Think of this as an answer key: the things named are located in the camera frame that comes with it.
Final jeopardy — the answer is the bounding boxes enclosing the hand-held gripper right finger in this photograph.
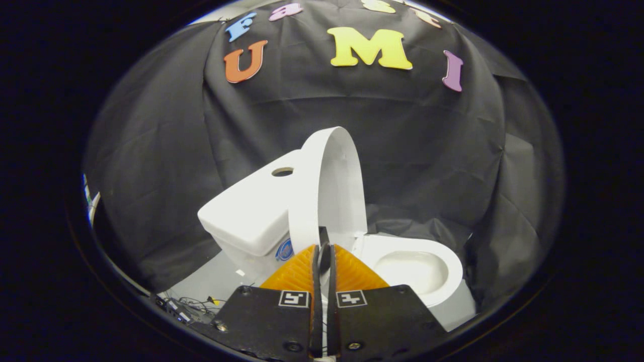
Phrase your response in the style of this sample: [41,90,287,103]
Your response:
[326,244,448,360]

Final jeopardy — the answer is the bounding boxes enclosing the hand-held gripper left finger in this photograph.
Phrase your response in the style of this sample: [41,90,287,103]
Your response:
[194,244,324,360]

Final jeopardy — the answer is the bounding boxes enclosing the white toilet lid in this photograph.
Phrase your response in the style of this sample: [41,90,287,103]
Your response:
[287,126,368,255]

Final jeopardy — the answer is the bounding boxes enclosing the white toilet seat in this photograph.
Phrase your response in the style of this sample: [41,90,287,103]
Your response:
[352,234,464,308]

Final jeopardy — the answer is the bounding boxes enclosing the white toilet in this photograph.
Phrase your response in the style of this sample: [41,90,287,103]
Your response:
[197,149,477,333]

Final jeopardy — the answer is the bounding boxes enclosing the black power strip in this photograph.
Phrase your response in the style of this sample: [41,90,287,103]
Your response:
[153,296,195,325]

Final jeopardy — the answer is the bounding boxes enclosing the black backdrop cloth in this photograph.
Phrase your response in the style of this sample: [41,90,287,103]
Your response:
[83,0,565,313]

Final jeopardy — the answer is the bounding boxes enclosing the tangled black cables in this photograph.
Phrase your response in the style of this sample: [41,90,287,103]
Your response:
[178,295,228,318]

